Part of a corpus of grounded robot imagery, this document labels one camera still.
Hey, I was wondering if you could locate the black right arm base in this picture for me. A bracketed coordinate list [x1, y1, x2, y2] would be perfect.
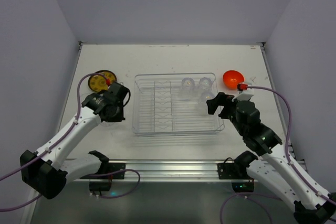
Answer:
[217, 157, 238, 180]

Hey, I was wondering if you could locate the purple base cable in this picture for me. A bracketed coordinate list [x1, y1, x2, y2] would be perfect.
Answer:
[219, 192, 284, 224]
[90, 169, 141, 199]

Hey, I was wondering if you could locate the orange plastic bowl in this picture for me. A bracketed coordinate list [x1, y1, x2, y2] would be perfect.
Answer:
[223, 70, 245, 90]

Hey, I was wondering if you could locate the aluminium mounting rail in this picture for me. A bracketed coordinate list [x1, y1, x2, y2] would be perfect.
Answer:
[65, 159, 308, 183]

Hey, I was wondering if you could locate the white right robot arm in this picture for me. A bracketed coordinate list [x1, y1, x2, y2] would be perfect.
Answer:
[206, 92, 335, 223]

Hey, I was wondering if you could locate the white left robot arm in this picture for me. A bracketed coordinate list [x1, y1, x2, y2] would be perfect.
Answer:
[19, 82, 131, 199]

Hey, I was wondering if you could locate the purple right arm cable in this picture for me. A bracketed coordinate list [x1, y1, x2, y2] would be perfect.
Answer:
[237, 83, 336, 201]

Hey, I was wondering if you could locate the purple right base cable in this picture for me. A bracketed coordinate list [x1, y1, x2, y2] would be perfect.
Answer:
[219, 192, 284, 224]

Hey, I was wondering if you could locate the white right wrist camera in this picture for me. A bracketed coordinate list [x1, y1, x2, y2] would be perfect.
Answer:
[232, 83, 254, 102]

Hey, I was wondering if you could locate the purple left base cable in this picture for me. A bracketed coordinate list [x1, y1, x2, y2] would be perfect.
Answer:
[90, 169, 141, 199]

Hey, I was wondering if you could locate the clear plastic dish rack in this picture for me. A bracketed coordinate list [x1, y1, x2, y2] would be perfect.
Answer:
[132, 72, 224, 135]

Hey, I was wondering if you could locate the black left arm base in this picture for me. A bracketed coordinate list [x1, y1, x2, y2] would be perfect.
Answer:
[105, 163, 126, 180]

